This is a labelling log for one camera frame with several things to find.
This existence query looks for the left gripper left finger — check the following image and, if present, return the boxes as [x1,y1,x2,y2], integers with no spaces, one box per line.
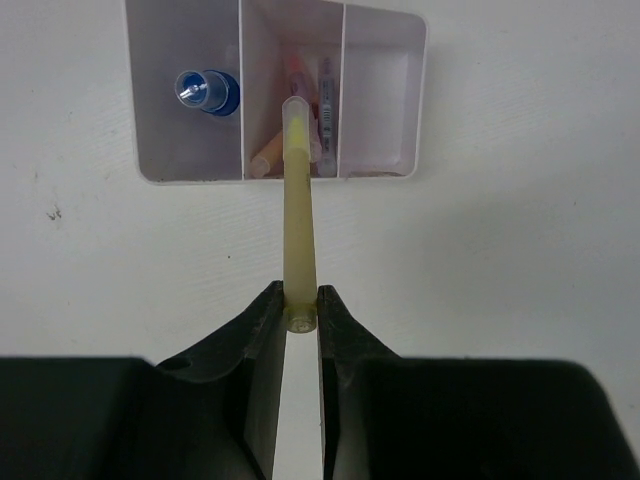
[156,281,286,479]

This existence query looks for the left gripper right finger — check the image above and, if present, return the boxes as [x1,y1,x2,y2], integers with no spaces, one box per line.
[317,285,399,479]

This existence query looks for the yellow highlighter pen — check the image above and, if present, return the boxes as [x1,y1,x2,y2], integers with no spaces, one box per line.
[282,96,317,334]

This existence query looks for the orange highlighter pen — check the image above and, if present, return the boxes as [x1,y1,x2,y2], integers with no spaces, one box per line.
[249,131,283,179]

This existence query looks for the purple pen clear cap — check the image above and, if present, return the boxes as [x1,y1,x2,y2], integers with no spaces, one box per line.
[317,57,337,178]

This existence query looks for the blue-capped clear spray bottle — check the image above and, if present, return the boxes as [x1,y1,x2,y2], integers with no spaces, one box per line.
[174,69,241,117]

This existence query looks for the pink purple highlighter pen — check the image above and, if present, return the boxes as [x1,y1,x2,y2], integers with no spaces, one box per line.
[285,52,322,163]

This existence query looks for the white three-compartment organizer box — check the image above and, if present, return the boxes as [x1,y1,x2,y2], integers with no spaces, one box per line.
[124,1,429,185]

